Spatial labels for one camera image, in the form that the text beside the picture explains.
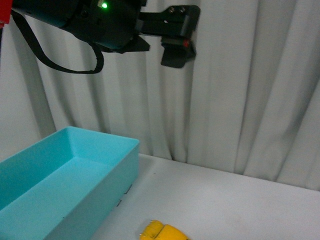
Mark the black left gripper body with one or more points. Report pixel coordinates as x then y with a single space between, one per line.
115 25

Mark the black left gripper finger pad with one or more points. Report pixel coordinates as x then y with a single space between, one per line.
177 52

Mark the turquoise plastic storage box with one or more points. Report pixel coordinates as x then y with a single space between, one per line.
64 186

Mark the yellow beetle toy car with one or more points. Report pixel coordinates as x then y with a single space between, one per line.
156 230

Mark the white pleated curtain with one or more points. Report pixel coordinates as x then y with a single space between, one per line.
248 104

